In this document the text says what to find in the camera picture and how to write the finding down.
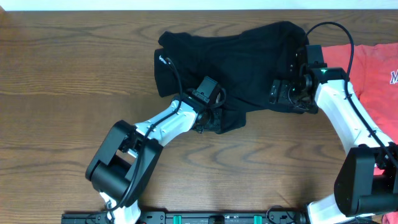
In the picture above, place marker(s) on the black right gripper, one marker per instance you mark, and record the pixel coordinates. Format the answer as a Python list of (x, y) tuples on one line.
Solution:
[(282, 96)]

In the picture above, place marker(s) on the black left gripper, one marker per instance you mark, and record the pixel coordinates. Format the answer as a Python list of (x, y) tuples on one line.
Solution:
[(213, 119)]

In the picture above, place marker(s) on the black t-shirt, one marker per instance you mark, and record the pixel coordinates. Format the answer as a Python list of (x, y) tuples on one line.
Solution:
[(245, 65)]

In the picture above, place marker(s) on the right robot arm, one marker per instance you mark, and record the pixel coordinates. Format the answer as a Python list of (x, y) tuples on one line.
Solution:
[(367, 181)]

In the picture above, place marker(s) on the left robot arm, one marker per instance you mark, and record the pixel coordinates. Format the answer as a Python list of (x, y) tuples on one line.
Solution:
[(122, 166)]

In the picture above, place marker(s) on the red t-shirt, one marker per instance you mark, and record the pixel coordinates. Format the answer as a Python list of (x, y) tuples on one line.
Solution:
[(374, 78)]

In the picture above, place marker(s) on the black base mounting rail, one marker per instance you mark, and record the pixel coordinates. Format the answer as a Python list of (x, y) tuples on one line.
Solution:
[(271, 217)]

